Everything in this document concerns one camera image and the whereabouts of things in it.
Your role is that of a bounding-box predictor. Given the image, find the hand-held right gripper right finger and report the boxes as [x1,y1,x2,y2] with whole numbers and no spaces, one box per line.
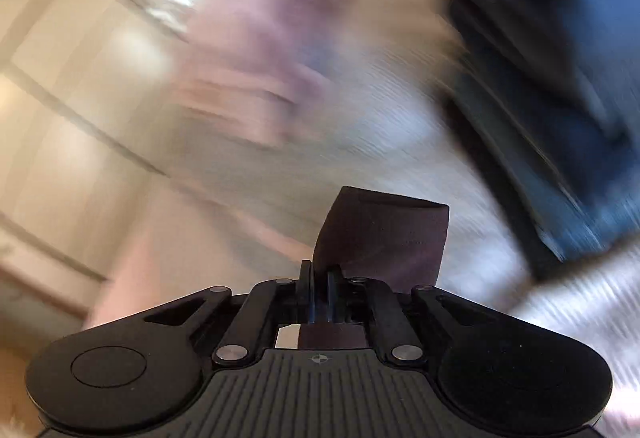
[326,267,501,364]

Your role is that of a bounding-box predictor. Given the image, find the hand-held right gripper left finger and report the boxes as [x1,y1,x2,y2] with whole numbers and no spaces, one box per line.
[143,260,316,366]

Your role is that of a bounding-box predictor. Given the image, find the dark brown garment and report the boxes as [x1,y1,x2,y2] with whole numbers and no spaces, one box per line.
[298,186,450,350]

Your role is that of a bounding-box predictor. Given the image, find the stack of folded blue clothes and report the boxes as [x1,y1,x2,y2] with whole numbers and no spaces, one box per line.
[389,0,640,280]

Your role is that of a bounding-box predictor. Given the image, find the pink and grey bed cover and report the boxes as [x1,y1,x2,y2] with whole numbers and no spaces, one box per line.
[90,0,640,425]

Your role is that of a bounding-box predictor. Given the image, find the pink quilted pillow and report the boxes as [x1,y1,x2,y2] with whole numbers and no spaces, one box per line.
[171,65,303,150]

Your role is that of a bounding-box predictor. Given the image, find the lilac pillow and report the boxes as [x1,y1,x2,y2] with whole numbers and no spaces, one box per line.
[197,0,393,86]

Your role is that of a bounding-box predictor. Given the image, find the cream wardrobe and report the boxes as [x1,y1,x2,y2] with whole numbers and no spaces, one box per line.
[0,0,201,321]

